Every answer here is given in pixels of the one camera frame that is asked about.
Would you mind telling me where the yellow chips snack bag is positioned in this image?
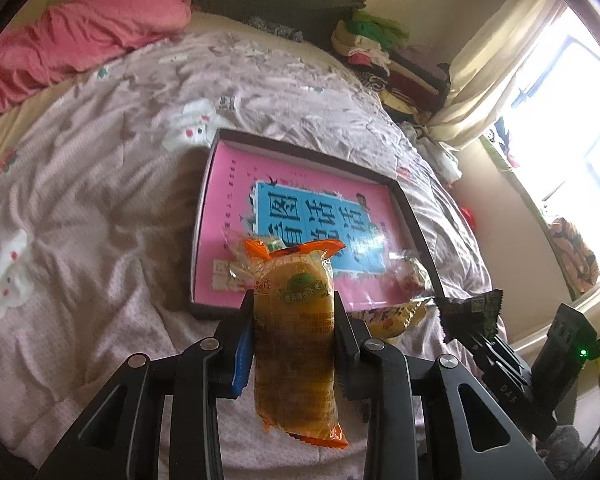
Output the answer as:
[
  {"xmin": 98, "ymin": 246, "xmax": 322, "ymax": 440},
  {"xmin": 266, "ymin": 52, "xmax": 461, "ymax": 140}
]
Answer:
[{"xmin": 351, "ymin": 299, "xmax": 429, "ymax": 340}]

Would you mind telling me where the dark green seaweed packet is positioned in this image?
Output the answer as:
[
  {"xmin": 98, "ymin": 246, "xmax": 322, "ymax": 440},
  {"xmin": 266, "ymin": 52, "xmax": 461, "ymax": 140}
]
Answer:
[{"xmin": 434, "ymin": 289, "xmax": 503, "ymax": 342}]

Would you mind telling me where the orange biscuit snack packet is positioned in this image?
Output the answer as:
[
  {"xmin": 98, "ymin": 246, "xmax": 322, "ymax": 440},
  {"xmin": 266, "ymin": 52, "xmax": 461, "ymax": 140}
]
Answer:
[{"xmin": 248, "ymin": 240, "xmax": 348, "ymax": 448}]

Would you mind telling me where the clear pastry packet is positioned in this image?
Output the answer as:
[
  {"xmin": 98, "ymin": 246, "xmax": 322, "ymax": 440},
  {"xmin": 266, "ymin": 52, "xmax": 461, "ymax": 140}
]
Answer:
[{"xmin": 388, "ymin": 249, "xmax": 434, "ymax": 300}]

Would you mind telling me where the clear rice cracker snack packet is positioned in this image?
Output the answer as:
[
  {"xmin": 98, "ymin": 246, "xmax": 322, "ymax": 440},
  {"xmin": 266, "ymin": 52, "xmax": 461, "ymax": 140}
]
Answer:
[{"xmin": 223, "ymin": 228, "xmax": 286, "ymax": 287}]

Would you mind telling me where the floral cloth on windowsill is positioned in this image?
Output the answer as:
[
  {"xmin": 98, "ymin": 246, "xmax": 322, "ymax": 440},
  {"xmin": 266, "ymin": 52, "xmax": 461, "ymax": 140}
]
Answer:
[{"xmin": 548, "ymin": 218, "xmax": 600, "ymax": 298}]

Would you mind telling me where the pink Chinese workbook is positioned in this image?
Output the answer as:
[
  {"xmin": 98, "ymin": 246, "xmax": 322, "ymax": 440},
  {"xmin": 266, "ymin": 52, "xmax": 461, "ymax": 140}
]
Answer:
[{"xmin": 194, "ymin": 140, "xmax": 422, "ymax": 311}]

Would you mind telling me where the dark cardboard tray box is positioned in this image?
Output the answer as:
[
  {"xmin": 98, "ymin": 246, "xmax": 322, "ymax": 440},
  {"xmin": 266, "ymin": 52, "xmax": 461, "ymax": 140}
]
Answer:
[{"xmin": 188, "ymin": 128, "xmax": 447, "ymax": 321}]

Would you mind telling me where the red plastic bag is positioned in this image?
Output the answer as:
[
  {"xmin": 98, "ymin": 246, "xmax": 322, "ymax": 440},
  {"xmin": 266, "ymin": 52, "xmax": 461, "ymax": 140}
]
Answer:
[{"xmin": 460, "ymin": 206, "xmax": 477, "ymax": 232}]

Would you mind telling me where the lilac patterned quilt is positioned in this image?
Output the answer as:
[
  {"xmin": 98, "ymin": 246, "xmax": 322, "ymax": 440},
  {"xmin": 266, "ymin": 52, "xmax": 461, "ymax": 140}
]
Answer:
[{"xmin": 0, "ymin": 30, "xmax": 492, "ymax": 466}]

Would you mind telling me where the white crumpled cloth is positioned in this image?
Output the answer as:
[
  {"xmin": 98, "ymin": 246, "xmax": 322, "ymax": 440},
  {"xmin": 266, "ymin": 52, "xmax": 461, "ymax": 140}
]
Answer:
[{"xmin": 400, "ymin": 122, "xmax": 463, "ymax": 186}]

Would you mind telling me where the stack of folded clothes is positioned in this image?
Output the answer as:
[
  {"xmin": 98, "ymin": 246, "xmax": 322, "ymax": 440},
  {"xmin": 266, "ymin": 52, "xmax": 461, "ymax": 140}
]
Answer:
[{"xmin": 330, "ymin": 11, "xmax": 450, "ymax": 125}]

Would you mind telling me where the cream curtain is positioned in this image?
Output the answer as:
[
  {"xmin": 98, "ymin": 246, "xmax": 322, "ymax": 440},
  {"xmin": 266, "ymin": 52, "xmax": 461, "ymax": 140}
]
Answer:
[{"xmin": 428, "ymin": 0, "xmax": 566, "ymax": 150}]

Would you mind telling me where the dark patterned pillow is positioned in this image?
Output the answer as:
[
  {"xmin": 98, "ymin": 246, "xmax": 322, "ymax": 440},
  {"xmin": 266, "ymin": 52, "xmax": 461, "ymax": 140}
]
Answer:
[{"xmin": 247, "ymin": 16, "xmax": 304, "ymax": 44}]

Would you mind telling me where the pink blanket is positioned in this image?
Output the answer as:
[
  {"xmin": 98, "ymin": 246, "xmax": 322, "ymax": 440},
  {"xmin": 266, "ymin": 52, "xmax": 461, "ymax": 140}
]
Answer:
[{"xmin": 0, "ymin": 0, "xmax": 193, "ymax": 116}]

